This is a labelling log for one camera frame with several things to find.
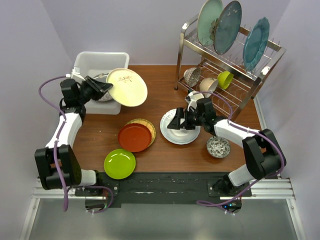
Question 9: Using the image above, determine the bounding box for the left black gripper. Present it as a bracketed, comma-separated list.
[77, 75, 112, 104]

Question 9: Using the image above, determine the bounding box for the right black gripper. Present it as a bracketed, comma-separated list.
[167, 107, 205, 131]

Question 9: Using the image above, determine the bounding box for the grey reindeer plate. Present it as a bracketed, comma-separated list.
[93, 73, 113, 102]

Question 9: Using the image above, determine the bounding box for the cream leaf pattern plate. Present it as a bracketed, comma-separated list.
[106, 68, 148, 107]

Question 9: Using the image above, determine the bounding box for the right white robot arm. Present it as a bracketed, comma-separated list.
[164, 96, 287, 197]

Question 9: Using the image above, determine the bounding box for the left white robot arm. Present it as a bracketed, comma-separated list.
[34, 76, 113, 196]

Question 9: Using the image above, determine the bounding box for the white plastic bin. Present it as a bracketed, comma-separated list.
[73, 51, 130, 115]

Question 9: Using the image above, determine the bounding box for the white blue-rimmed deep plate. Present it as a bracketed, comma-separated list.
[160, 109, 201, 145]

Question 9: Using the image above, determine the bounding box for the woven bamboo plate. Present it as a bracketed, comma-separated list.
[126, 118, 156, 147]

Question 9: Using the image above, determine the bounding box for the black white patterned bowl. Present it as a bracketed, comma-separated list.
[206, 136, 231, 159]

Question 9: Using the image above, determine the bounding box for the red round plate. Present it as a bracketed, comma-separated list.
[117, 123, 152, 153]

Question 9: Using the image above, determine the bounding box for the cream bowl in rack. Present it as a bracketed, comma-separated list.
[199, 77, 219, 93]

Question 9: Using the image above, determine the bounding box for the patterned bowl in rack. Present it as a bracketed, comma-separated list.
[183, 67, 201, 88]

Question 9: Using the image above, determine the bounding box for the lime green bowl in rack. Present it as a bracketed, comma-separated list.
[217, 71, 234, 90]

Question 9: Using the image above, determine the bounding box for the metal dish rack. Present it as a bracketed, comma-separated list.
[174, 15, 286, 115]

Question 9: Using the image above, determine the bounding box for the lime green plate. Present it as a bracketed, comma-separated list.
[103, 148, 136, 180]

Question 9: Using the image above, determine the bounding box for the blue-grey speckled plate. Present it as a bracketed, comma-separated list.
[213, 0, 242, 55]

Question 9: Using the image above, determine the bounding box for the teal scalloped plate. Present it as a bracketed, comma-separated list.
[242, 17, 270, 72]

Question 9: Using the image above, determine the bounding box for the mint green plate in rack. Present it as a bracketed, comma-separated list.
[197, 0, 224, 47]

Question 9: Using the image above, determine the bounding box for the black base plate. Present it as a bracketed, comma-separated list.
[74, 171, 253, 208]

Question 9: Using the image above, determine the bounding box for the aluminium rail frame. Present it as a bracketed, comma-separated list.
[20, 95, 306, 240]

